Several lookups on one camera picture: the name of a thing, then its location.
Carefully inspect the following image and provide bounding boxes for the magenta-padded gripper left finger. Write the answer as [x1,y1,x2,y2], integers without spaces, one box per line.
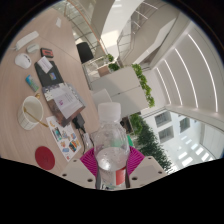
[60,147,102,190]

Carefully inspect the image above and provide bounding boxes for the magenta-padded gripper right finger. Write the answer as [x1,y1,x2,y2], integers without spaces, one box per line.
[124,145,168,190]

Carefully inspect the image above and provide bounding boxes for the clear water bottle red label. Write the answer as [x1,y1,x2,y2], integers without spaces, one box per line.
[93,101,131,191]

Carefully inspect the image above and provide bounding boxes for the row of green hedge plants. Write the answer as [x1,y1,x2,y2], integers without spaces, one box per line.
[128,113,174,173]

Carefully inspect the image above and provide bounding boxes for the colourful sticker sheet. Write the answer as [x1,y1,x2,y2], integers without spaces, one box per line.
[45,114,83,163]

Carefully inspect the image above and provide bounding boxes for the black power adapter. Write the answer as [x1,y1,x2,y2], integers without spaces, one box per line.
[71,114,88,132]

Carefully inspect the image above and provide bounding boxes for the flat round red coaster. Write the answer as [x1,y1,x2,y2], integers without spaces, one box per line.
[34,145,56,171]

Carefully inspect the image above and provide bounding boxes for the open paper booklet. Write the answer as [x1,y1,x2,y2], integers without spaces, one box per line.
[42,82,87,128]

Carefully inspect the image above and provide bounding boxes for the white chair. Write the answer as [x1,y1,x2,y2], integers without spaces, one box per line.
[91,88,113,111]

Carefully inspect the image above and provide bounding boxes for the white checked mug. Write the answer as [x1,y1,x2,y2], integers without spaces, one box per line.
[17,95,50,131]

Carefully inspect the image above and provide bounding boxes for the black notebook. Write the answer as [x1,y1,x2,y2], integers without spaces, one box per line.
[34,59,65,89]

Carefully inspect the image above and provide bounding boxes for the brown planter with plant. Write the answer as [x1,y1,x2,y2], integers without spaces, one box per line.
[97,62,121,78]

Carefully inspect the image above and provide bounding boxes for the teal marker pen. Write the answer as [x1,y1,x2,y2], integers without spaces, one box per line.
[25,74,40,93]

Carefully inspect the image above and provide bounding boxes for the white card pack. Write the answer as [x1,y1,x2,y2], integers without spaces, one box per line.
[36,56,54,74]

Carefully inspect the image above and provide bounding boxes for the black chair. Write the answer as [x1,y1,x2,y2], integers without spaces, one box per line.
[75,41,95,64]

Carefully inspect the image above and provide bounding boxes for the small black red box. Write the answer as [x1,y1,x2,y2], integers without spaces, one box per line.
[40,47,55,59]

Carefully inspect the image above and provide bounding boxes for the white computer mouse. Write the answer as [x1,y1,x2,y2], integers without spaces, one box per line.
[14,53,33,70]

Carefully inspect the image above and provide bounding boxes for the small grey oval device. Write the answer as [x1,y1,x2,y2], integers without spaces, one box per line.
[26,43,40,54]

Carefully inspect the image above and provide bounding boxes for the white power strip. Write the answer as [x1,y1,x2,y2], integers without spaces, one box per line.
[14,30,40,51]

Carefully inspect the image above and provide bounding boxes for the tangled black cables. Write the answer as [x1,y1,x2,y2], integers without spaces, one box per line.
[79,128,98,158]

